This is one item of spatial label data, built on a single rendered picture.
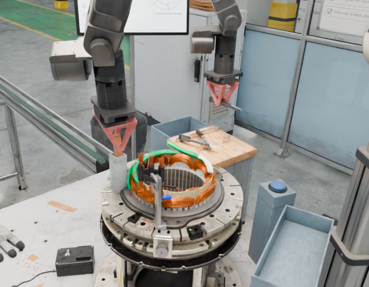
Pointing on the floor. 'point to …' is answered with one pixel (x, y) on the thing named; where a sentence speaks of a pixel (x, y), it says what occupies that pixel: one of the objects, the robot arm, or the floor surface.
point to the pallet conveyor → (42, 122)
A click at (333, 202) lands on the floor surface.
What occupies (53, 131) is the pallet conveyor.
